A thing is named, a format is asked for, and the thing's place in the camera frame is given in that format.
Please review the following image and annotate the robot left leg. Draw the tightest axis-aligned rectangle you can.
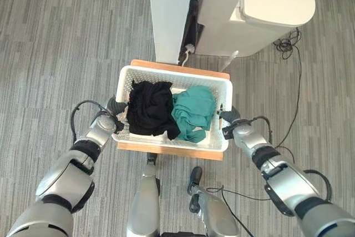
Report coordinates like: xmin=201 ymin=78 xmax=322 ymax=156
xmin=126 ymin=152 xmax=161 ymax=237

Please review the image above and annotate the white rounded appliance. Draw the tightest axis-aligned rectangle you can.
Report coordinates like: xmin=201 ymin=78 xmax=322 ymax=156
xmin=194 ymin=0 xmax=317 ymax=58

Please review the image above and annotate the teal green garment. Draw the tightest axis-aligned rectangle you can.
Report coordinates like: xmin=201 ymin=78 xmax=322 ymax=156
xmin=171 ymin=85 xmax=216 ymax=143

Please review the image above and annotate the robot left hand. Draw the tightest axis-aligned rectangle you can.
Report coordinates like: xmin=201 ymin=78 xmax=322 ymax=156
xmin=106 ymin=96 xmax=130 ymax=134

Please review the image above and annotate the white power plug cable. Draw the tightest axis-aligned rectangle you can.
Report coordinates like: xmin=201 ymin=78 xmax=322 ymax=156
xmin=178 ymin=43 xmax=196 ymax=67

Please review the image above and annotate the white perforated laundry basket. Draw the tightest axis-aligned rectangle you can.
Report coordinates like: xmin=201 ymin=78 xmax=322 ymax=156
xmin=111 ymin=65 xmax=233 ymax=151

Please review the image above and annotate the small wooden table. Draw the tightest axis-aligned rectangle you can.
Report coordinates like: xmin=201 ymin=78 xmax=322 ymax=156
xmin=116 ymin=59 xmax=231 ymax=162

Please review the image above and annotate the white partition panel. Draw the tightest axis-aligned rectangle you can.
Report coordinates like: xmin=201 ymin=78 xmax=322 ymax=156
xmin=146 ymin=0 xmax=197 ymax=64

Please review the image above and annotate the robot right leg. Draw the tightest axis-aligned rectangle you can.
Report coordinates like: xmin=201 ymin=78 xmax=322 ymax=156
xmin=186 ymin=166 xmax=241 ymax=237

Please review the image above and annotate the black garment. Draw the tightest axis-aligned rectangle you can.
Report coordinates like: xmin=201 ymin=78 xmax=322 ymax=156
xmin=126 ymin=80 xmax=181 ymax=141

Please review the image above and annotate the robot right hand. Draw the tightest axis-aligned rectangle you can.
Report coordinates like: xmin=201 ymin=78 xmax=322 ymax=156
xmin=216 ymin=105 xmax=241 ymax=123

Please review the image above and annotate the robot leg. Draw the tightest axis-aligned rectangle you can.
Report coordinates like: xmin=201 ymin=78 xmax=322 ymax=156
xmin=186 ymin=166 xmax=241 ymax=237
xmin=126 ymin=152 xmax=161 ymax=237

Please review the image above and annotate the black floor cable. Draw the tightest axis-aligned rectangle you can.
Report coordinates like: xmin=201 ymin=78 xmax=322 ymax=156
xmin=272 ymin=27 xmax=303 ymax=163

